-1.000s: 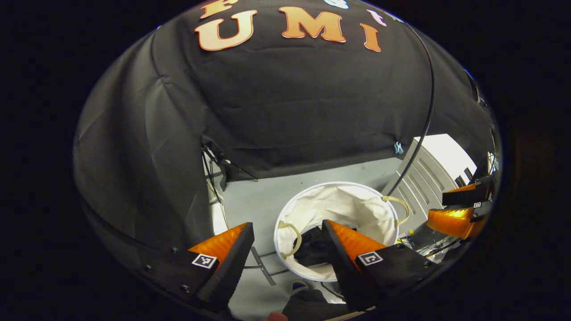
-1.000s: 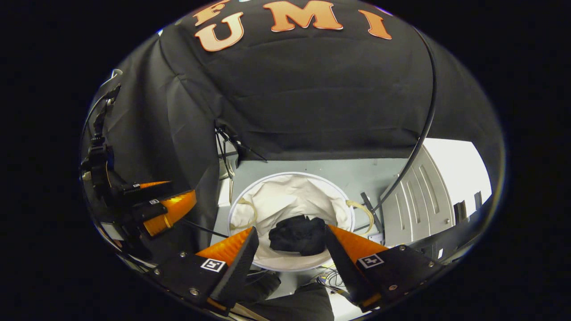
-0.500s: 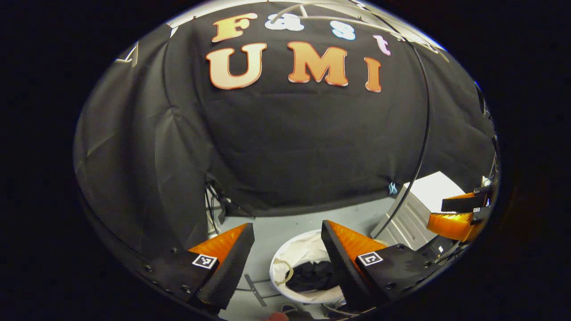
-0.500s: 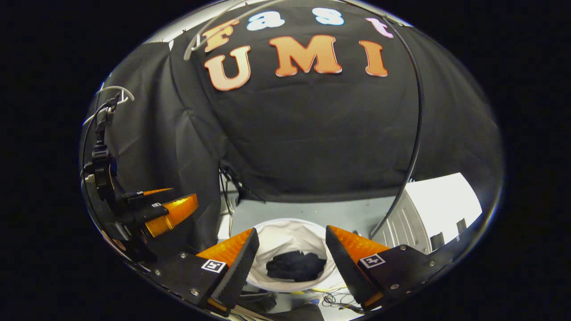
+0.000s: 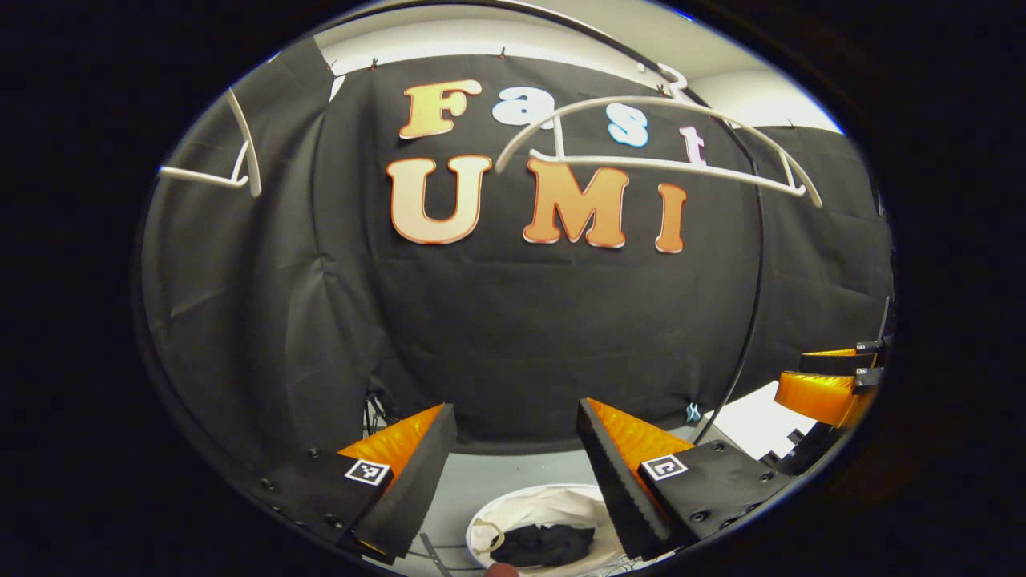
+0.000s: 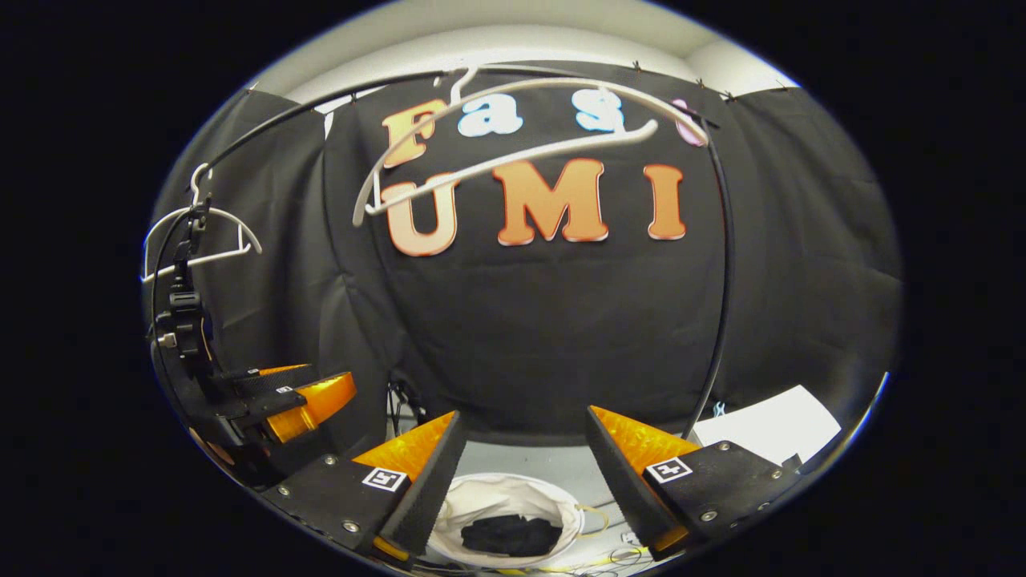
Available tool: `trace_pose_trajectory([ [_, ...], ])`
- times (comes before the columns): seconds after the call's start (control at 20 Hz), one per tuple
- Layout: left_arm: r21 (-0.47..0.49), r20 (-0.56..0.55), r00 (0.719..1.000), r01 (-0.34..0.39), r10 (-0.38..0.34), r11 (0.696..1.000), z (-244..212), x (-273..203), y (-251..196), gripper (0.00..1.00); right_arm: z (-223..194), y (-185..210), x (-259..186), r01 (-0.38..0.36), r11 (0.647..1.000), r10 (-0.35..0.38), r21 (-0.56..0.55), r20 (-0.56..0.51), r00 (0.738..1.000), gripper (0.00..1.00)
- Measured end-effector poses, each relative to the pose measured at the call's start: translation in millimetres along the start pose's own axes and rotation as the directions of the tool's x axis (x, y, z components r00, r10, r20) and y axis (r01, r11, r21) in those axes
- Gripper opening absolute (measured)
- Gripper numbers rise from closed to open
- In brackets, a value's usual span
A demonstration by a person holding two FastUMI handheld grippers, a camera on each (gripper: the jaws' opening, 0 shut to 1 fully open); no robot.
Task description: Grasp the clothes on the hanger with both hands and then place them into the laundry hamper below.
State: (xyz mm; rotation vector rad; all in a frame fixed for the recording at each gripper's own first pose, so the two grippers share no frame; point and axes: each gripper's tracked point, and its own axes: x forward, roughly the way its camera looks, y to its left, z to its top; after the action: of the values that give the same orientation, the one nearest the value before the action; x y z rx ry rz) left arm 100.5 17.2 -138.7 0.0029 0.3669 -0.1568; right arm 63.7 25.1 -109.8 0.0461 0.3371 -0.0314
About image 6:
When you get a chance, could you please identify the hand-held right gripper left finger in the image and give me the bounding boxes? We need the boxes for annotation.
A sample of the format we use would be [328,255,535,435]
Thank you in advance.
[261,410,468,566]

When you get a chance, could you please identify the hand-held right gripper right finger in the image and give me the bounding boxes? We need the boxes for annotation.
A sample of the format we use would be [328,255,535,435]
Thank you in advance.
[584,405,802,562]

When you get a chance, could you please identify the white fabric laundry hamper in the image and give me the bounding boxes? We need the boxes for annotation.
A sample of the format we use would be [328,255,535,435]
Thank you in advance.
[427,473,586,570]

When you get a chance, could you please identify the black knit jacket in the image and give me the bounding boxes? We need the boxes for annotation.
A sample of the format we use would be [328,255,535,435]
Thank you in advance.
[461,514,563,559]

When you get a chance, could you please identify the white plastic clothes hanger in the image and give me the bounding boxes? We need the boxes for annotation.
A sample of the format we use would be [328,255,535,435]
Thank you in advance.
[353,67,710,228]
[141,163,264,284]

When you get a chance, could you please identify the white paper sheet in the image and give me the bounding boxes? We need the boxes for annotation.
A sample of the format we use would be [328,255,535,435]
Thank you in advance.
[693,385,842,467]

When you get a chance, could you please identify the black backdrop cloth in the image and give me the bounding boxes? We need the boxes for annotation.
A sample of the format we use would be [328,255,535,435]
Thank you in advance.
[148,60,903,450]

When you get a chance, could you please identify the row of black backdrop clips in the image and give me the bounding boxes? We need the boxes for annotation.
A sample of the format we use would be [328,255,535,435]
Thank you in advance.
[248,59,790,105]

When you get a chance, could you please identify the black clothes rack rail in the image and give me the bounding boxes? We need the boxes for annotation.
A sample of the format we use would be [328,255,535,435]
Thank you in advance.
[188,64,738,438]

